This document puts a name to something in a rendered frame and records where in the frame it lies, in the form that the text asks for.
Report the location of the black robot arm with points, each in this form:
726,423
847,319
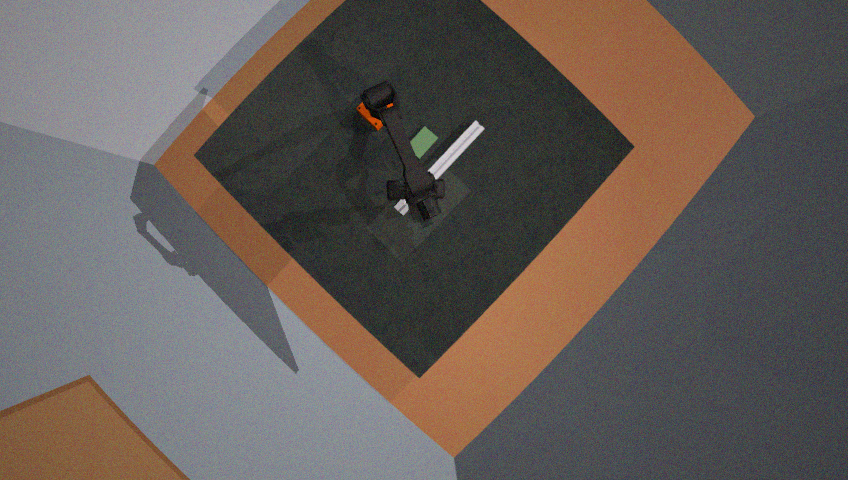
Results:
419,180

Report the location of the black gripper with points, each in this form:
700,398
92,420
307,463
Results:
394,188

